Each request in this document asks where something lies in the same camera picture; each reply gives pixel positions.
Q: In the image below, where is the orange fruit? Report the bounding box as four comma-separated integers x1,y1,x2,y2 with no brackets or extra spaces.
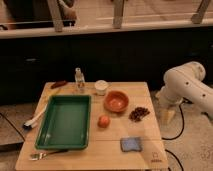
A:
98,115,110,128

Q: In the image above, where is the red-brown sausage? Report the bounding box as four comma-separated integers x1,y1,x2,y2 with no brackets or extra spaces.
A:
51,80,68,89

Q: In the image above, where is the orange bowl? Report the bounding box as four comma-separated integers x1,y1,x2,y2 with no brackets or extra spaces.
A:
103,91,129,113

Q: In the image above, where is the white handled brush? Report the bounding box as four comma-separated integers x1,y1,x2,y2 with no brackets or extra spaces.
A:
22,106,46,130

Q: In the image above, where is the black cable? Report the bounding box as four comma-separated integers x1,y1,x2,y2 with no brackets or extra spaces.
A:
0,112,26,143
161,101,186,171

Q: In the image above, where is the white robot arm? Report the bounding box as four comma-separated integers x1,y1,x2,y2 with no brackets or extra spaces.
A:
156,61,213,124

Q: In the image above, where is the pile of brown nuts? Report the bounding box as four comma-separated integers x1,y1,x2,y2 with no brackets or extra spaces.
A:
129,107,150,122

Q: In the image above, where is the green plastic tray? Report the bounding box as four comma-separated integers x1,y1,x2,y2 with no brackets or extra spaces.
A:
35,95,91,150

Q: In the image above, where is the blue sponge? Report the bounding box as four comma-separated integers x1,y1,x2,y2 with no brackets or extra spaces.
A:
120,137,142,152

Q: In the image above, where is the black cable left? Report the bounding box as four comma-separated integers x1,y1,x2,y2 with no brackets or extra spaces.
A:
0,112,26,143

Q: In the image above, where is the white cup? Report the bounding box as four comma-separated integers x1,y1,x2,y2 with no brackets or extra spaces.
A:
94,80,108,95

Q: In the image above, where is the metal fork black handle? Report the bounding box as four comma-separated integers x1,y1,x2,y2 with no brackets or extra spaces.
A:
29,150,68,161

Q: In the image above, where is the black cable right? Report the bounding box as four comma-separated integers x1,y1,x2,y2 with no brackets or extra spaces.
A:
161,101,186,171

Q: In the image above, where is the clear small bottle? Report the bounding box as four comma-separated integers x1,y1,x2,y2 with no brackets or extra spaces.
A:
75,68,85,92

